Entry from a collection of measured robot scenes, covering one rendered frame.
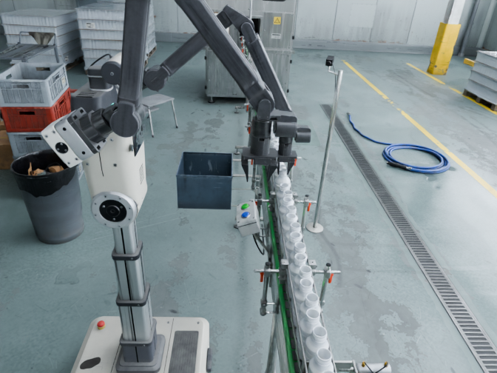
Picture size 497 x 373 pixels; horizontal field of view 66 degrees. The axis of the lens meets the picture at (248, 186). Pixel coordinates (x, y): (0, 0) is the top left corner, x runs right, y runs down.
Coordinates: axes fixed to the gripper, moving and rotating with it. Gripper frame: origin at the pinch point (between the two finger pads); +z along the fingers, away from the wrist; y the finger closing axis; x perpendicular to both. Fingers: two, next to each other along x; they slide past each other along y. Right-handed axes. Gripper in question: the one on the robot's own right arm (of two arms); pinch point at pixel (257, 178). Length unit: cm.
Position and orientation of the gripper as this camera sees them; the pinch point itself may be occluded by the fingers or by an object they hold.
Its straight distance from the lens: 118.7
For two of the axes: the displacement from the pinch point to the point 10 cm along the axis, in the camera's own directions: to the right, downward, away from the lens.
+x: -0.3, -4.9, 8.7
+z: -0.5, 8.7, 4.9
